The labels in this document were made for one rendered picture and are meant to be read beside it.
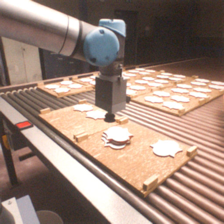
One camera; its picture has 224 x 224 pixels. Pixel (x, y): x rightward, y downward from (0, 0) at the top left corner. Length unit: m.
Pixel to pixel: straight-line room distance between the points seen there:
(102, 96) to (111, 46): 0.25
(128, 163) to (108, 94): 0.29
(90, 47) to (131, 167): 0.49
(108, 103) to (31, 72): 4.98
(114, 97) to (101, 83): 0.06
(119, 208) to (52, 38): 0.49
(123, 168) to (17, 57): 4.90
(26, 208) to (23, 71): 4.89
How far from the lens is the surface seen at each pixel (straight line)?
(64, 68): 5.84
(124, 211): 0.63
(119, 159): 0.78
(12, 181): 2.22
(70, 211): 1.87
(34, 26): 0.38
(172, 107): 1.31
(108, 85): 0.59
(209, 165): 0.87
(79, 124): 1.06
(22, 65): 5.46
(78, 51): 0.41
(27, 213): 0.74
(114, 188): 0.70
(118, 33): 0.57
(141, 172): 0.73
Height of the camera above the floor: 1.39
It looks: 22 degrees down
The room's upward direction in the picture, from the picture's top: straight up
